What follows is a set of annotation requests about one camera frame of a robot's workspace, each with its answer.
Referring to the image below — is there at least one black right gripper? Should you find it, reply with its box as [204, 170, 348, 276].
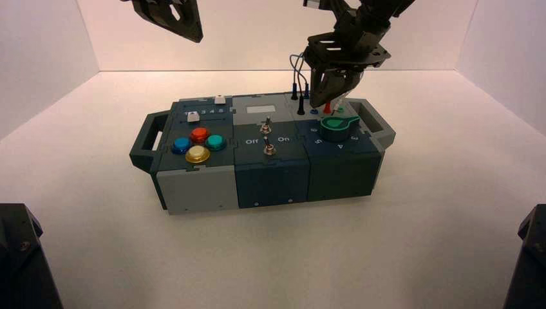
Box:
[303, 8, 391, 108]

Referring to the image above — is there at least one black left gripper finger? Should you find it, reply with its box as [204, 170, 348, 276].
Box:
[121, 0, 199, 44]
[181, 0, 204, 41]

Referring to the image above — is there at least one blue banana plug wire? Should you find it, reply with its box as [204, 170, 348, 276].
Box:
[289, 53, 319, 115]

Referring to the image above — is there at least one grey and teal control box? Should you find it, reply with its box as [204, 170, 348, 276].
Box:
[129, 91, 397, 216]

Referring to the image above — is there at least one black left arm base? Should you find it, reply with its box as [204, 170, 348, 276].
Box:
[0, 203, 64, 309]

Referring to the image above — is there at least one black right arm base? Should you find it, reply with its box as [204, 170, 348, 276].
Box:
[503, 203, 546, 309]

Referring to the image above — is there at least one green rotary knob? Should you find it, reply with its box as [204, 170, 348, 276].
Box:
[319, 115, 361, 143]

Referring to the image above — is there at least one red round push button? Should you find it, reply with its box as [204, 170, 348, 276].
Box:
[190, 127, 211, 144]

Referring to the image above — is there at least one green round push button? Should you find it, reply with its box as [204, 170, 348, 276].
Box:
[205, 134, 228, 152]

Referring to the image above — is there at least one blue round push button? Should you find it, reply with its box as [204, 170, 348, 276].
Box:
[171, 136, 194, 155]

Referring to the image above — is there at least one yellow round push button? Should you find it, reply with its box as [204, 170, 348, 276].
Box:
[185, 145, 212, 165]

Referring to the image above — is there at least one black banana plug wire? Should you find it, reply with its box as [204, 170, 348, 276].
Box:
[291, 72, 306, 116]

